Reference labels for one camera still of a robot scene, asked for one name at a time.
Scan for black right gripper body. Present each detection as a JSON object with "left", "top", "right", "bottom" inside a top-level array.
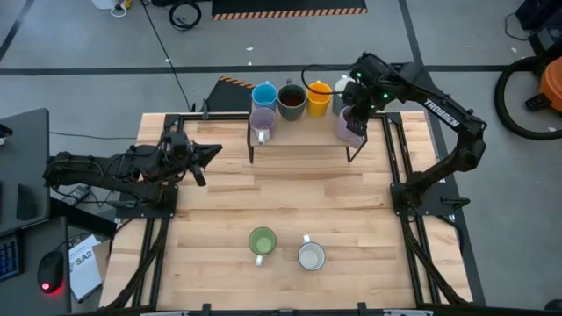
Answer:
[{"left": 342, "top": 81, "right": 387, "bottom": 122}]

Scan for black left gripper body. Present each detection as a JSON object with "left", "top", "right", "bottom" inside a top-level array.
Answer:
[{"left": 160, "top": 130, "right": 197, "bottom": 175}]

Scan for lilac ribbed mug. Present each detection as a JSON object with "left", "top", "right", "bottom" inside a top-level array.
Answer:
[{"left": 335, "top": 104, "right": 365, "bottom": 149}]

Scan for yellow-orange mug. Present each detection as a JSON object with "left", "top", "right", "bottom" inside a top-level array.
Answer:
[{"left": 306, "top": 80, "right": 333, "bottom": 119}]

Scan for purple mug with white handle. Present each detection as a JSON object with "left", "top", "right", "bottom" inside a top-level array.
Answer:
[{"left": 249, "top": 107, "right": 277, "bottom": 145}]

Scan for dark speckled teal mug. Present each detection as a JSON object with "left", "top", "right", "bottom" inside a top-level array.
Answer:
[{"left": 277, "top": 78, "right": 308, "bottom": 122}]

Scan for green and white mug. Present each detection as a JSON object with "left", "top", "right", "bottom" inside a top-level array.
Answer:
[{"left": 248, "top": 226, "right": 277, "bottom": 267}]

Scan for white mug with blue leaves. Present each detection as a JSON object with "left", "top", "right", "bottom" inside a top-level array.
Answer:
[{"left": 297, "top": 233, "right": 327, "bottom": 272}]

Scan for wooden shelf with black legs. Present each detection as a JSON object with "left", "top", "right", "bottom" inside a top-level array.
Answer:
[{"left": 246, "top": 94, "right": 369, "bottom": 164}]

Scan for black board with hazard edge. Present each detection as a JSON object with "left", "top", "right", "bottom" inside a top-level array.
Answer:
[{"left": 205, "top": 76, "right": 256, "bottom": 113}]

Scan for light blue mug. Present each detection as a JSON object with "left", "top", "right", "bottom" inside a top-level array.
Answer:
[{"left": 251, "top": 81, "right": 278, "bottom": 111}]

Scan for black power adapter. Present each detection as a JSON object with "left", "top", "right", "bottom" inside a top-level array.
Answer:
[{"left": 61, "top": 185, "right": 91, "bottom": 206}]

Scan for hazard-striped black floor mat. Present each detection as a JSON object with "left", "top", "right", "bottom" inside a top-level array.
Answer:
[{"left": 212, "top": 0, "right": 368, "bottom": 21}]

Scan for white SA2 booklet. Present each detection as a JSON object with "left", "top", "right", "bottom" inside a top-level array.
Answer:
[{"left": 68, "top": 234, "right": 104, "bottom": 304}]

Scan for dark grey desk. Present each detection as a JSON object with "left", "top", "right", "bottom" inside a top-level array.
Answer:
[{"left": 0, "top": 108, "right": 71, "bottom": 316}]

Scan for black computer mouse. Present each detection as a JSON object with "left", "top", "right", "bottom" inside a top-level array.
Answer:
[{"left": 37, "top": 250, "right": 66, "bottom": 294}]

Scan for orange vacuum cleaner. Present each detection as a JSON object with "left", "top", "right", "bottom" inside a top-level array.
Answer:
[{"left": 524, "top": 55, "right": 562, "bottom": 113}]

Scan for black equipment case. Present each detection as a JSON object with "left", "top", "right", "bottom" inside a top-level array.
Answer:
[{"left": 515, "top": 0, "right": 562, "bottom": 56}]

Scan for black backlit keyboard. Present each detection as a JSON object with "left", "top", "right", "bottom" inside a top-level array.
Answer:
[{"left": 0, "top": 234, "right": 23, "bottom": 282}]

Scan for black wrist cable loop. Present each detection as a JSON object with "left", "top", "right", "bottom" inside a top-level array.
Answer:
[{"left": 300, "top": 64, "right": 352, "bottom": 96}]

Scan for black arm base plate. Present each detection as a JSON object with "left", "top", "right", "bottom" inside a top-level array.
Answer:
[
  {"left": 114, "top": 183, "right": 179, "bottom": 219},
  {"left": 390, "top": 182, "right": 471, "bottom": 217}
]

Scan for thin black floor cable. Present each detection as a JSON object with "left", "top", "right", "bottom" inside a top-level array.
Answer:
[{"left": 49, "top": 131, "right": 135, "bottom": 141}]

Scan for long black floor cable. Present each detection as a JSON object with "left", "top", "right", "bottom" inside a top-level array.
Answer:
[{"left": 140, "top": 0, "right": 197, "bottom": 113}]

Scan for black aluminium table frame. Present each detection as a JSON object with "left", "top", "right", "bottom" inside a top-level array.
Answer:
[{"left": 104, "top": 111, "right": 486, "bottom": 316}]

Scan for coiled black cable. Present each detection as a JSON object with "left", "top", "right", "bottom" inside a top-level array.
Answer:
[{"left": 169, "top": 1, "right": 203, "bottom": 32}]

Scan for black vacuum hose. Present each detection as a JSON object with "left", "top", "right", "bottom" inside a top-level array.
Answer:
[{"left": 494, "top": 55, "right": 562, "bottom": 141}]

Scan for white cable loop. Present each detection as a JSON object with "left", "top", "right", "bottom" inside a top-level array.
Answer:
[{"left": 91, "top": 0, "right": 129, "bottom": 18}]

